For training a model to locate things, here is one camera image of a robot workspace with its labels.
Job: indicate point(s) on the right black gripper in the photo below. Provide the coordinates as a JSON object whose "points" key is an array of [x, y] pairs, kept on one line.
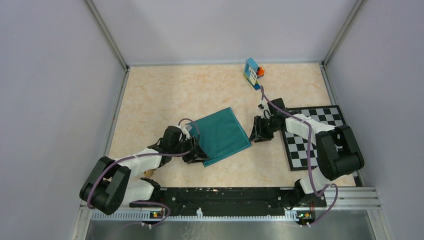
{"points": [[258, 134]]}

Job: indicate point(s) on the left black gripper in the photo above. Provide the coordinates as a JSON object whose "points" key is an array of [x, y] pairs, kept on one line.
{"points": [[196, 155]]}

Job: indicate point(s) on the teal cloth napkin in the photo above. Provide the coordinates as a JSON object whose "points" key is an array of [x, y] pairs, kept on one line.
{"points": [[220, 135]]}

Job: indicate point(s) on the colourful toy block house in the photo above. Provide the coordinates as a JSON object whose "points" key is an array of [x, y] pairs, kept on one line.
{"points": [[252, 72]]}

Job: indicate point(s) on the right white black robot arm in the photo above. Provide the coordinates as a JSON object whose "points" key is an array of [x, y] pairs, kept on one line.
{"points": [[317, 138]]}

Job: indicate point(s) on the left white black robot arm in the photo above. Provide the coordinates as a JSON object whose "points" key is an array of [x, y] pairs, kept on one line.
{"points": [[113, 183]]}

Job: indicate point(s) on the gold spoon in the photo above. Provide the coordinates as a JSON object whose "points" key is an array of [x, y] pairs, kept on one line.
{"points": [[149, 173]]}

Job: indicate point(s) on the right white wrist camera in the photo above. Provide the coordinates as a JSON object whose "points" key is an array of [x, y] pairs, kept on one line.
{"points": [[265, 112]]}

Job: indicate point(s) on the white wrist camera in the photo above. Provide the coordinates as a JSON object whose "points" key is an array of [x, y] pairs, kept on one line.
{"points": [[187, 127], [265, 112]]}

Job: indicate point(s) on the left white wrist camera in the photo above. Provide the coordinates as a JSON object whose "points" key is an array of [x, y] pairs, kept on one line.
{"points": [[187, 127]]}

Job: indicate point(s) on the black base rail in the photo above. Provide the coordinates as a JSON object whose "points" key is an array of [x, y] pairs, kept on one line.
{"points": [[234, 204]]}

